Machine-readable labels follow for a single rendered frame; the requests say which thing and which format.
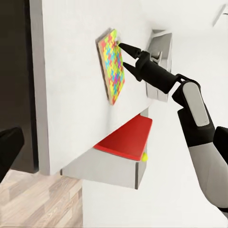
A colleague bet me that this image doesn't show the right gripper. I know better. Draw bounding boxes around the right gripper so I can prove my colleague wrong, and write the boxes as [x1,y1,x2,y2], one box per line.
[119,43,166,88]

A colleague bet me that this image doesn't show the tennis ball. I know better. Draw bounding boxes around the tennis ball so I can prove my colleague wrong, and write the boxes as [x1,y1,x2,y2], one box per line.
[141,152,148,162]

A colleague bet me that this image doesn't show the jigsaw puzzle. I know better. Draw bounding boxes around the jigsaw puzzle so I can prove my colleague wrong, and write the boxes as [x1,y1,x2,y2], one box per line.
[98,29,125,106]

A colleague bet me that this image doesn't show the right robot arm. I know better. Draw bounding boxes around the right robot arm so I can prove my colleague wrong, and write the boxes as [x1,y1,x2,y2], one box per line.
[119,43,228,219]

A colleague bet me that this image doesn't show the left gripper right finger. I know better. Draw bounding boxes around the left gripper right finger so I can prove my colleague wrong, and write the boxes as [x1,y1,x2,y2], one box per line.
[213,126,228,165]

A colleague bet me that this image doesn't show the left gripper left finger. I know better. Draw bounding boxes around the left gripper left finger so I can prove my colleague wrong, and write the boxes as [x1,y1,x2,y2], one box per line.
[0,126,25,183]

